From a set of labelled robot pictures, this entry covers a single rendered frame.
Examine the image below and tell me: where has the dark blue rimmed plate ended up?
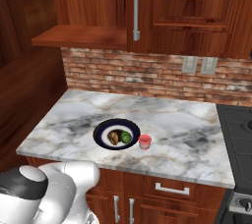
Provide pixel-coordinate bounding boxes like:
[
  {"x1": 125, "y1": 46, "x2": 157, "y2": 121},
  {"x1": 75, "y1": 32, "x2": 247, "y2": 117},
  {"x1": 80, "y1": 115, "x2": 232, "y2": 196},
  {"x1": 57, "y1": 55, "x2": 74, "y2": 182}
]
[{"x1": 93, "y1": 118, "x2": 141, "y2": 151}]

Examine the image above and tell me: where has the green avocado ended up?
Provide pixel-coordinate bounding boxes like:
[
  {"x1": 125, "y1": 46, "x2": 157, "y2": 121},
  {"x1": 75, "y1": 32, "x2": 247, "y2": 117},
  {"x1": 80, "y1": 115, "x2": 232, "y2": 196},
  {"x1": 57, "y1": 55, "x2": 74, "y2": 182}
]
[{"x1": 118, "y1": 131, "x2": 133, "y2": 144}]

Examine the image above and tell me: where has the brown bread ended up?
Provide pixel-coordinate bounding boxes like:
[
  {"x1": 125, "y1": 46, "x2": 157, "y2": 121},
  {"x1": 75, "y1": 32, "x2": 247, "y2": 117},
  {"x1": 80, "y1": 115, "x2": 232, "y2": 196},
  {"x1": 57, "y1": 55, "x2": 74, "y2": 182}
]
[{"x1": 107, "y1": 130, "x2": 121, "y2": 146}]

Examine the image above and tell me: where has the pink jam jar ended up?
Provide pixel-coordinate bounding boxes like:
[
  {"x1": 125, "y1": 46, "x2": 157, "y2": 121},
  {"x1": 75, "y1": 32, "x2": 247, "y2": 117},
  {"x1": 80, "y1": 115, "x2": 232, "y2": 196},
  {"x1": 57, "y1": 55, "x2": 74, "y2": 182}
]
[{"x1": 138, "y1": 134, "x2": 153, "y2": 150}]

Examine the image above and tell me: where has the wooden base cupboard door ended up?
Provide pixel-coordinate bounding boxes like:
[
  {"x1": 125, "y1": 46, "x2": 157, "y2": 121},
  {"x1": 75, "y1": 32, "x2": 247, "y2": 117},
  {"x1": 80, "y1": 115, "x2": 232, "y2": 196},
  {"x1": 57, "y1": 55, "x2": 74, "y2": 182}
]
[
  {"x1": 86, "y1": 168, "x2": 125, "y2": 224},
  {"x1": 125, "y1": 195, "x2": 224, "y2": 224}
]

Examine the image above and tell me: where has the tall wooden side panel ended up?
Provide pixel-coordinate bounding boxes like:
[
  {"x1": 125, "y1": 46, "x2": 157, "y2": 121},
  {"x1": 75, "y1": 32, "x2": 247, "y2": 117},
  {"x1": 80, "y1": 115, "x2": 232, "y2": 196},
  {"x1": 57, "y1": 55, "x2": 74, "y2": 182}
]
[{"x1": 0, "y1": 0, "x2": 69, "y2": 174}]

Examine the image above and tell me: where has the black hob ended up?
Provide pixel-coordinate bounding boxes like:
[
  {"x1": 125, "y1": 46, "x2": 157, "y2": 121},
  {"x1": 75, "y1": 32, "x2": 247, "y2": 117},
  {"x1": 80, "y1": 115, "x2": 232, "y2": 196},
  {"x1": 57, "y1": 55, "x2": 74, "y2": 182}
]
[{"x1": 216, "y1": 103, "x2": 252, "y2": 224}]

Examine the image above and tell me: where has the wooden drawer front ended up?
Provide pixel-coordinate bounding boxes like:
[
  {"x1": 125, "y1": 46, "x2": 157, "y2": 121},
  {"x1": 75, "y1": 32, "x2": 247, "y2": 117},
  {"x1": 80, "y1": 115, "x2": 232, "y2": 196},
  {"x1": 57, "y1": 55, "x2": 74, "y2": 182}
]
[{"x1": 143, "y1": 175, "x2": 228, "y2": 210}]

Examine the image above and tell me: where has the black hob knob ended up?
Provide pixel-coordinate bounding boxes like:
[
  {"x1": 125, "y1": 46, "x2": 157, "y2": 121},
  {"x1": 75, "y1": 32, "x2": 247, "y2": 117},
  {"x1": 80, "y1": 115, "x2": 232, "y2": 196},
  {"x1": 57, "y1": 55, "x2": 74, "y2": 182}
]
[{"x1": 238, "y1": 197, "x2": 252, "y2": 213}]

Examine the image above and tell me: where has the grey wall outlet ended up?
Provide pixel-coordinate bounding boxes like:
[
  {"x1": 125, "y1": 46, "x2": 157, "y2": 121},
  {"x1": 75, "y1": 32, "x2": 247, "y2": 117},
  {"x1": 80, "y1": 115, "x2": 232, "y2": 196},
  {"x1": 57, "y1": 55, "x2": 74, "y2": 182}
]
[
  {"x1": 200, "y1": 56, "x2": 220, "y2": 76},
  {"x1": 181, "y1": 55, "x2": 199, "y2": 75}
]

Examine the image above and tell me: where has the open wooden wall cabinet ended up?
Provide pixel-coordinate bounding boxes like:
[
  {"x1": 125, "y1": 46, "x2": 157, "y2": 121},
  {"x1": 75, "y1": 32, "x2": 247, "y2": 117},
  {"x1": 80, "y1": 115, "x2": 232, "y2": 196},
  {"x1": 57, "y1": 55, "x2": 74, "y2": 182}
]
[{"x1": 16, "y1": 0, "x2": 129, "y2": 51}]

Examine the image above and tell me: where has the silver wall cabinet handle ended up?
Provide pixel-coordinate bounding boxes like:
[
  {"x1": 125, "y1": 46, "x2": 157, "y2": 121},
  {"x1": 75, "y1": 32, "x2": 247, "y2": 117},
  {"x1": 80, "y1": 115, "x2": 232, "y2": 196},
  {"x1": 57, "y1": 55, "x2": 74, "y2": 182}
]
[{"x1": 132, "y1": 0, "x2": 143, "y2": 42}]

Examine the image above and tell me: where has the silver drawer handle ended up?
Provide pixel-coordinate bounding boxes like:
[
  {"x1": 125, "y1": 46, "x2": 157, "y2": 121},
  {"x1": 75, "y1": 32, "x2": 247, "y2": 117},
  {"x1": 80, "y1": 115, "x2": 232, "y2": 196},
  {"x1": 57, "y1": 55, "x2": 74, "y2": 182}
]
[{"x1": 155, "y1": 182, "x2": 191, "y2": 196}]

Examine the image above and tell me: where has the wooden wall cabinet door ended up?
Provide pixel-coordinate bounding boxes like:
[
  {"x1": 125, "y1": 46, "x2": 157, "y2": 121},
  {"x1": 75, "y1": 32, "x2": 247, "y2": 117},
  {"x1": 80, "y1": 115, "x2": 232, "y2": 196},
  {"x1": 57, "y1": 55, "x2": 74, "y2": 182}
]
[{"x1": 126, "y1": 0, "x2": 252, "y2": 60}]

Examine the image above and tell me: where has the silver base cupboard handle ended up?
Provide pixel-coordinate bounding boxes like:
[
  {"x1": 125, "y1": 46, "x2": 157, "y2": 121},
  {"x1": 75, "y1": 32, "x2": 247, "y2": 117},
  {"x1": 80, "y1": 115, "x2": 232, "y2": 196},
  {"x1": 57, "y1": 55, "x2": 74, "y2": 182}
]
[
  {"x1": 112, "y1": 195, "x2": 121, "y2": 224},
  {"x1": 128, "y1": 197, "x2": 136, "y2": 224}
]

